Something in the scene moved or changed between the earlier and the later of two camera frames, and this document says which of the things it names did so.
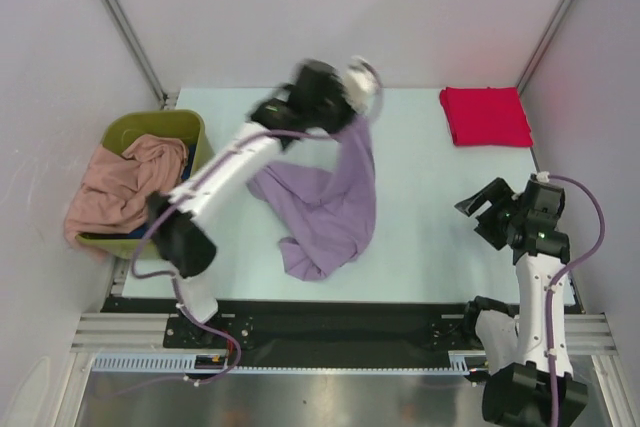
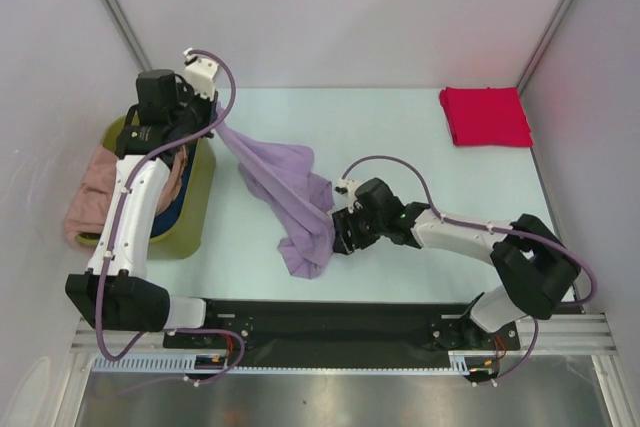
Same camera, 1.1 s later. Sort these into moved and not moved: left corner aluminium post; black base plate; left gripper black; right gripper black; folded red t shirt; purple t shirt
Moved: left gripper black; purple t shirt; right gripper black
Not moved: folded red t shirt; black base plate; left corner aluminium post
